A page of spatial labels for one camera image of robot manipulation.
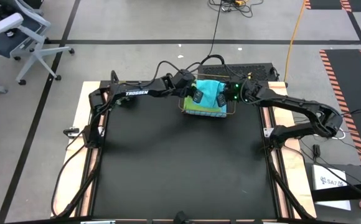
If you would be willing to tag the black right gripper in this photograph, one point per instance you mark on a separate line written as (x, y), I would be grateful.
(230, 93)

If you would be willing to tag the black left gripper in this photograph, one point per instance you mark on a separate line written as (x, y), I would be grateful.
(196, 93)

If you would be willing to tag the teal microfiber towel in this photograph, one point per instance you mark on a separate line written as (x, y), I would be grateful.
(208, 93)

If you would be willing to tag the green microfiber towel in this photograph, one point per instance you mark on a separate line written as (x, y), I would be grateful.
(199, 107)

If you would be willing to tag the light blue microfiber towel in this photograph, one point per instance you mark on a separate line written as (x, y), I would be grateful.
(213, 113)

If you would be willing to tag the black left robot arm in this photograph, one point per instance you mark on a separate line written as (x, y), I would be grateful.
(137, 91)

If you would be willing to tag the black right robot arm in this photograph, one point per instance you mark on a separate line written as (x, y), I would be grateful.
(305, 109)

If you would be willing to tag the yellow label tag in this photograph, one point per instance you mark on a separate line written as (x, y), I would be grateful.
(249, 75)

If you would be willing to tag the black perforated computer case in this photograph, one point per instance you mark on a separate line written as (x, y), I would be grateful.
(261, 71)

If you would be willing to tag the wooden table side board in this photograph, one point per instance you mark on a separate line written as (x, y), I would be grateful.
(71, 174)
(295, 174)

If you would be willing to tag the black mat orange striped edge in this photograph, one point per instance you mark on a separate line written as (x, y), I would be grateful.
(348, 93)
(325, 3)

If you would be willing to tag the white paper sign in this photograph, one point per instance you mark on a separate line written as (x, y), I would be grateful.
(326, 174)

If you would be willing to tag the black metal bar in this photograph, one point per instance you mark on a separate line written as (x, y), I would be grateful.
(345, 193)

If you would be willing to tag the grey office chair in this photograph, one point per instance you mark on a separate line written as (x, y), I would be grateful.
(0, 43)

